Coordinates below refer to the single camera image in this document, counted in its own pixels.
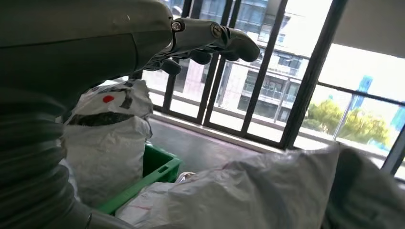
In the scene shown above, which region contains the grey pillow-shaped courier package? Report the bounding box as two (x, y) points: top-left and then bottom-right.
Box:
(322, 146), (405, 229)

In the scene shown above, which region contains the grey package with black print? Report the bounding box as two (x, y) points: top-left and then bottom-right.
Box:
(61, 78), (154, 209)

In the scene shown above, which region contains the long grey red-print package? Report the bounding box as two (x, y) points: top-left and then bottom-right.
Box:
(115, 143), (341, 229)

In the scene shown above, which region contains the green plastic crate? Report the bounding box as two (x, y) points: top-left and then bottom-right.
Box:
(94, 144), (183, 216)

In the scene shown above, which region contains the grey balcony railing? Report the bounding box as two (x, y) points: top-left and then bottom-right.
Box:
(218, 60), (349, 125)

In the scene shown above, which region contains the black window frame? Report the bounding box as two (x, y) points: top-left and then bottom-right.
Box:
(129, 0), (405, 177)

